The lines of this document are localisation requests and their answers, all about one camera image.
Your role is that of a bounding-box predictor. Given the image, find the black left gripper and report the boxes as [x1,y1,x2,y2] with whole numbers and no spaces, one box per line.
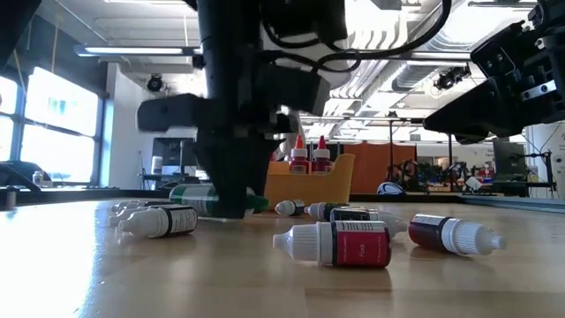
[137,65,331,218]

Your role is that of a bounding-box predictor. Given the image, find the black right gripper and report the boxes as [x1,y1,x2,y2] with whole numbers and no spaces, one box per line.
[423,24,565,146]

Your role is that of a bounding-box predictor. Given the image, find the small white-capped food coloring bottle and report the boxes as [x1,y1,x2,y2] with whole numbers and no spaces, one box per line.
[274,199,306,217]
[107,207,151,228]
[109,200,173,212]

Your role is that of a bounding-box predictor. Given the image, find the large green food coloring bottle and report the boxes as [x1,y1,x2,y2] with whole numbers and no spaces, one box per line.
[169,183,270,218]

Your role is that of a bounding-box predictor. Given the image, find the large crimson food coloring bottle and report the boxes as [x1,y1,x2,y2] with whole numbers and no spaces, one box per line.
[311,134,333,175]

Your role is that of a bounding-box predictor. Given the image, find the small black food coloring bottle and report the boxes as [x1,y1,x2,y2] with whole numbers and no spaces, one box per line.
[329,207,408,239]
[117,205,199,239]

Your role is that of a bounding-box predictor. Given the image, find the small dark red coloring bottle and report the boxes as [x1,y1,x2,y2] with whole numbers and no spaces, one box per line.
[407,212,509,258]

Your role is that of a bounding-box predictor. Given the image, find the small pink food coloring bottle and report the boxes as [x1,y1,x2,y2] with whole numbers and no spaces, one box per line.
[272,219,393,269]

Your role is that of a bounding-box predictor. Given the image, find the dark computer monitor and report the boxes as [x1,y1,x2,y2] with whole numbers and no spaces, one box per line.
[493,136,527,178]

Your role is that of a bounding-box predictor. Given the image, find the yellow plastic bin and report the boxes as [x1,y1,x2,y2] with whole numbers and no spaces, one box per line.
[263,153,356,208]

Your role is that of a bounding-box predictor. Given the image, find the dark office desk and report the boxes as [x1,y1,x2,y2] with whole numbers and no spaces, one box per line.
[139,172,204,191]

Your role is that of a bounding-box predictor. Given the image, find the blue and white ball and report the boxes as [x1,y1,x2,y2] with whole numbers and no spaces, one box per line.
[376,181,406,196]

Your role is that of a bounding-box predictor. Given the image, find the long ceiling light fixture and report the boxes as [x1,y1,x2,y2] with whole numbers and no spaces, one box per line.
[73,43,202,57]

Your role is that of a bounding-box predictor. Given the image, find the large bright window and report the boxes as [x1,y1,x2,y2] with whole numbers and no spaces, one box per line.
[0,65,105,187]

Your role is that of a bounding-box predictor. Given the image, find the black ceiling camera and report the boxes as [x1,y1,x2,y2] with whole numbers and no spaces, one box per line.
[433,64,471,92]

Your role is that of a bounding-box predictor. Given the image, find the silver ventilation duct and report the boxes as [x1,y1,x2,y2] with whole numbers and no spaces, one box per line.
[390,26,476,92]

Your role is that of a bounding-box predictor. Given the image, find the black metal rack frame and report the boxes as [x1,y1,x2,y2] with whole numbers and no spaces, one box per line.
[388,117,455,189]

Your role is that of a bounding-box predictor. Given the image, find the orange partition wall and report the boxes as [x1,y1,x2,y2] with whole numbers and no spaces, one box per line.
[343,143,418,195]

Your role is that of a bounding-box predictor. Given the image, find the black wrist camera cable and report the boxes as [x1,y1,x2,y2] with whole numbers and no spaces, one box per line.
[262,0,452,75]

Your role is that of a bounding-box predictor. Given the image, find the black wall-mounted camera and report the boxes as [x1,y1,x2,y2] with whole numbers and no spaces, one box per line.
[147,73,165,94]

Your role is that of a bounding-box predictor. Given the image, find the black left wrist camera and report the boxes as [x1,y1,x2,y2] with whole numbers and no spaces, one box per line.
[263,0,350,46]

